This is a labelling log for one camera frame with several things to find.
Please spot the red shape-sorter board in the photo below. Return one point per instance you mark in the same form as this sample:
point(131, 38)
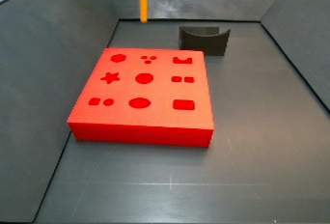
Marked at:
point(146, 97)

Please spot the black curved holder bracket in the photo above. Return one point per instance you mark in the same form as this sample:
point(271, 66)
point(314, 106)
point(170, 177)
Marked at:
point(206, 39)

